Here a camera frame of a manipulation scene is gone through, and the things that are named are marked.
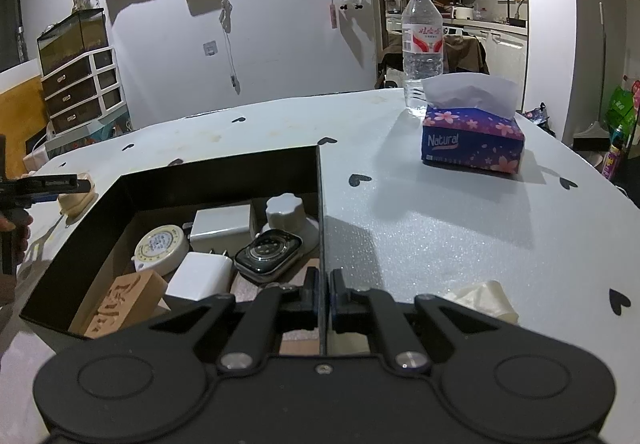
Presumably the white suction knob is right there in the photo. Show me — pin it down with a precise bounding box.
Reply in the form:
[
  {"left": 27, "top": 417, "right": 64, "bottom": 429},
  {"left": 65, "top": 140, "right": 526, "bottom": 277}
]
[{"left": 262, "top": 193, "right": 320, "bottom": 254}]

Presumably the crumpled white tissue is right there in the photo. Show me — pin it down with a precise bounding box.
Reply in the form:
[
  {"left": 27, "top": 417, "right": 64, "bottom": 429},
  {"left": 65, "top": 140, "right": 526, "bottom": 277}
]
[{"left": 444, "top": 280, "right": 520, "bottom": 325}]

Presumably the white round tape measure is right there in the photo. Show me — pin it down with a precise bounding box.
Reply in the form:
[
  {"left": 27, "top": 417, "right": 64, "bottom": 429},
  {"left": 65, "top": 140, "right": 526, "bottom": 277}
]
[{"left": 132, "top": 224, "right": 190, "bottom": 276}]

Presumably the glass fish tank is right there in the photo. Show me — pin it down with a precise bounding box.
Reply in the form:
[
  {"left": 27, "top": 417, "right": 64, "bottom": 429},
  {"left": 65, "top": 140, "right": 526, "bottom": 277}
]
[{"left": 37, "top": 8, "right": 108, "bottom": 76}]

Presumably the black smart watch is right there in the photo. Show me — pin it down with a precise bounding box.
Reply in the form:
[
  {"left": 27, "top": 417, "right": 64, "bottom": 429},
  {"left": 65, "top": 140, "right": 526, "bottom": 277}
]
[{"left": 233, "top": 228, "right": 303, "bottom": 285}]

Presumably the white power adapter with plug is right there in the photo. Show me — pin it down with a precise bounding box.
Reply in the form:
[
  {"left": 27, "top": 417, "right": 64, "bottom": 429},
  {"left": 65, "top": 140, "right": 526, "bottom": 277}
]
[{"left": 182, "top": 204, "right": 256, "bottom": 256}]

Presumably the clear plastic water bottle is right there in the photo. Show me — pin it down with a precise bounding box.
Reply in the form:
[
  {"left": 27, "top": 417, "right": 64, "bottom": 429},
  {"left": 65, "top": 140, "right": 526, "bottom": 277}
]
[{"left": 401, "top": 0, "right": 445, "bottom": 117}]

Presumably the person's right hand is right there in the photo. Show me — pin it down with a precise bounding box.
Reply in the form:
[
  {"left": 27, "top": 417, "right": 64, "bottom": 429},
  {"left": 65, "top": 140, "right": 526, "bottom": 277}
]
[{"left": 1, "top": 209, "right": 32, "bottom": 277}]

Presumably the black cardboard box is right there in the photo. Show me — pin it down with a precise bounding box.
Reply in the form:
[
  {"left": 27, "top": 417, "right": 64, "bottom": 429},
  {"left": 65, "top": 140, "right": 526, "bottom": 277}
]
[{"left": 20, "top": 146, "right": 323, "bottom": 352}]

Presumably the white usb charger cube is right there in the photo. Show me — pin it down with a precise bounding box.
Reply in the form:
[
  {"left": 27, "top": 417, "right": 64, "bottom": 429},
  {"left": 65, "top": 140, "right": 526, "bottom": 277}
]
[{"left": 165, "top": 252, "right": 233, "bottom": 304}]

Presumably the brown carved wooden block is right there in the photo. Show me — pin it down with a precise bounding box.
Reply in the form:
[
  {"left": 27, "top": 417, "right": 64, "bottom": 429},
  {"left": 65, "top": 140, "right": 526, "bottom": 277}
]
[{"left": 68, "top": 270, "right": 168, "bottom": 339}]

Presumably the purple floral tissue box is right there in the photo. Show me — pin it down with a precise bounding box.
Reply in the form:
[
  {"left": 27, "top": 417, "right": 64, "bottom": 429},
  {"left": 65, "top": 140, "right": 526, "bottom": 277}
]
[{"left": 421, "top": 72, "right": 525, "bottom": 174}]

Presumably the white drawer cabinet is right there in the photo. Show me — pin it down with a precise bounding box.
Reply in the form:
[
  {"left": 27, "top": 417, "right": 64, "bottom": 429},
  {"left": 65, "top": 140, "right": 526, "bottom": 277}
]
[{"left": 41, "top": 46, "right": 125, "bottom": 134}]

